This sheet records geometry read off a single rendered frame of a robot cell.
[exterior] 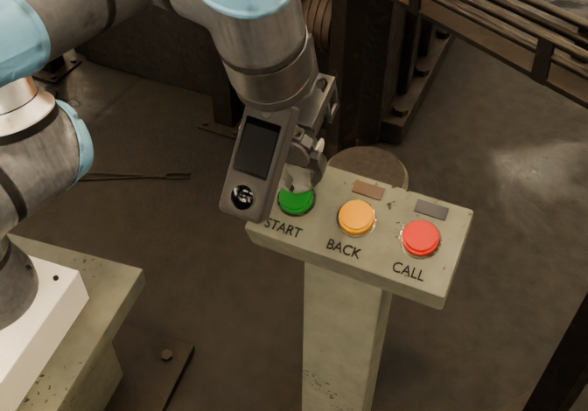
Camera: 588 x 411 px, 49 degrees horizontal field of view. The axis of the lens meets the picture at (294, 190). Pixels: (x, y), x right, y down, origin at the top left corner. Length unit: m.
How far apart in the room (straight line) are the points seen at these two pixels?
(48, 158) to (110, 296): 0.27
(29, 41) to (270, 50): 0.17
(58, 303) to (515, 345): 0.88
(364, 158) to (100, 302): 0.47
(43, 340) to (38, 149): 0.28
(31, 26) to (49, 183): 0.49
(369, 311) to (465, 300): 0.66
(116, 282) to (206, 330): 0.33
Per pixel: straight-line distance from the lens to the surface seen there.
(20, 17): 0.45
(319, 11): 1.28
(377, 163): 0.92
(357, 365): 0.91
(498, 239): 1.57
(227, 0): 0.46
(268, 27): 0.48
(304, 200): 0.74
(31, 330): 0.98
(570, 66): 0.83
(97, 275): 1.11
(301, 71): 0.54
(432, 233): 0.72
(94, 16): 0.48
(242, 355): 1.33
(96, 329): 1.04
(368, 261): 0.72
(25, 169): 0.90
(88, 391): 1.20
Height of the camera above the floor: 1.14
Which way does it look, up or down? 45 degrees down
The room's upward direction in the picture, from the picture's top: straight up
